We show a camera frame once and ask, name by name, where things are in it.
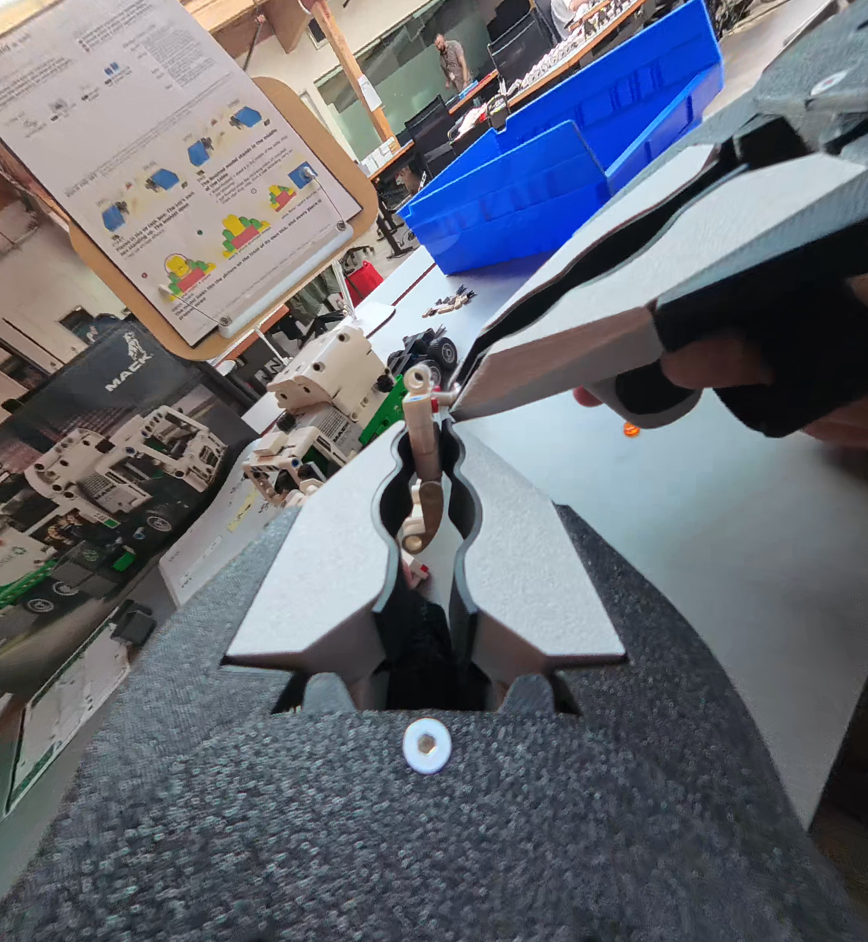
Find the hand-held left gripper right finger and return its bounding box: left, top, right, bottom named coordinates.
left=440, top=419, right=628, bottom=684

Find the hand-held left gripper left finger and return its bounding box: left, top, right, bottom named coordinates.
left=224, top=425, right=413, bottom=711

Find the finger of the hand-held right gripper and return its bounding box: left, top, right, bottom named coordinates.
left=469, top=143, right=723, bottom=354
left=451, top=157, right=868, bottom=431

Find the small white grey lego assembly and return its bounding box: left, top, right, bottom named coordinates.
left=396, top=363, right=459, bottom=591

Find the pile of small lego parts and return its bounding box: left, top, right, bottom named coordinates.
left=422, top=283, right=481, bottom=319

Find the white green lego truck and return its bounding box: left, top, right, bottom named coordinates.
left=241, top=324, right=481, bottom=511

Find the lego set box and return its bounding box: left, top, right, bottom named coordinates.
left=0, top=318, right=260, bottom=698

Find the blue plastic bin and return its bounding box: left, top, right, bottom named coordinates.
left=494, top=0, right=726, bottom=194
left=396, top=120, right=613, bottom=278

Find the white instruction booklet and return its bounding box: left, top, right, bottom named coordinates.
left=157, top=471, right=311, bottom=609

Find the black office chair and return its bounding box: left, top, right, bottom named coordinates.
left=487, top=0, right=554, bottom=83
left=403, top=94, right=459, bottom=179

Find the red container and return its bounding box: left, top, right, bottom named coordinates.
left=344, top=260, right=385, bottom=308

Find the wooden clipboard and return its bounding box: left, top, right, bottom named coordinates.
left=68, top=74, right=381, bottom=363

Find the clear clipboard bar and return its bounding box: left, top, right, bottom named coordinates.
left=156, top=219, right=356, bottom=341

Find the printed instruction sheet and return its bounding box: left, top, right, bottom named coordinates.
left=0, top=0, right=366, bottom=348

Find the wooden post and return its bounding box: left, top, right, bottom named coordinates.
left=307, top=0, right=397, bottom=142

